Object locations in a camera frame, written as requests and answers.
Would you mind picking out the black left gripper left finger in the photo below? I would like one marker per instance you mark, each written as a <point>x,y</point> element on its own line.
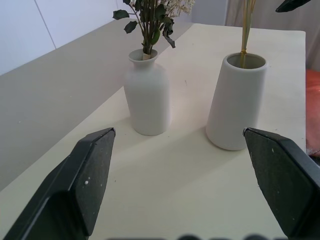
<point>82,180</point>

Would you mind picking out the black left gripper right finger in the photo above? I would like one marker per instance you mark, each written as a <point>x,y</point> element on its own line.
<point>282,180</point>

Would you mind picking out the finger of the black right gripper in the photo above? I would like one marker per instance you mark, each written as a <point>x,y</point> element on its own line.
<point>291,5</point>

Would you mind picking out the green leafy flower bouquet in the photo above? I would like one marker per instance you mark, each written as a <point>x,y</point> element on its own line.
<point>153,22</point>

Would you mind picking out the yellow dried grass bouquet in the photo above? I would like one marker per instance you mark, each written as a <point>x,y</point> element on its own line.
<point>246,30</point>

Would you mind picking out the orange red cloth object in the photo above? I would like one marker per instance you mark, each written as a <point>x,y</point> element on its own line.
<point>313,112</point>

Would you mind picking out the white tapered cylinder vase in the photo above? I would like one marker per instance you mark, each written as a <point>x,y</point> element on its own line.
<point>235,102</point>

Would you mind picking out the white bottle-shaped vase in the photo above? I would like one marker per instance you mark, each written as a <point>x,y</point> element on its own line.
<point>148,97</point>

